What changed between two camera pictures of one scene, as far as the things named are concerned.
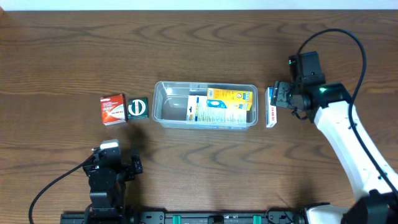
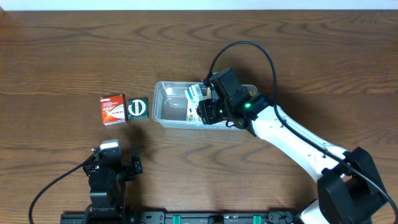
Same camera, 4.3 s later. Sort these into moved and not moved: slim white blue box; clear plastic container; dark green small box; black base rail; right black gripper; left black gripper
Moved: right black gripper; slim white blue box
Not moved: clear plastic container; left black gripper; black base rail; dark green small box
